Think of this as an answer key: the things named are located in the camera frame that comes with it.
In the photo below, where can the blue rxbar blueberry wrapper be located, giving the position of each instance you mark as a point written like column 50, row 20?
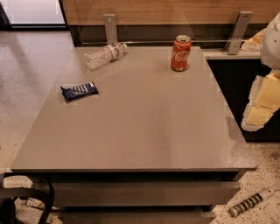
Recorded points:
column 77, row 92

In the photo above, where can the left metal railing bracket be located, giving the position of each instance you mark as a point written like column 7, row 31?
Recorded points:
column 110, row 28

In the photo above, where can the white striped cylinder on floor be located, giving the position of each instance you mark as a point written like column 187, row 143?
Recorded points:
column 251, row 202

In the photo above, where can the upper grey drawer front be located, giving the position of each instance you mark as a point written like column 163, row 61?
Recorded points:
column 147, row 194

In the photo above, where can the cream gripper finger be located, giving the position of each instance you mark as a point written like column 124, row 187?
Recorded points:
column 264, row 101
column 254, row 43

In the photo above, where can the right metal railing bracket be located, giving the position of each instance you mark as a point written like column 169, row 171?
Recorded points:
column 233, row 45

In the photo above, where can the metal railing bracket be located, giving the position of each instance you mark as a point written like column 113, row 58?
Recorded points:
column 233, row 45
column 110, row 28

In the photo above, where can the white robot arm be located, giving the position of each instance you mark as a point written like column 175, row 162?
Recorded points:
column 270, row 46

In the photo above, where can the black chair armrest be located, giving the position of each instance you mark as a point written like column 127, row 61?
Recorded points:
column 9, row 195

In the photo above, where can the grey drawer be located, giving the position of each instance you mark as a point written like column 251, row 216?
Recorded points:
column 138, row 218
column 147, row 194

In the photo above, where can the clear plastic water bottle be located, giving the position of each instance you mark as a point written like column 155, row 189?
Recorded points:
column 101, row 57

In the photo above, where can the lower grey drawer front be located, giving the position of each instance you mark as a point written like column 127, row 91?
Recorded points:
column 138, row 218

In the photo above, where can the red coke can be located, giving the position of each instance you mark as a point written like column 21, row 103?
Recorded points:
column 180, row 52

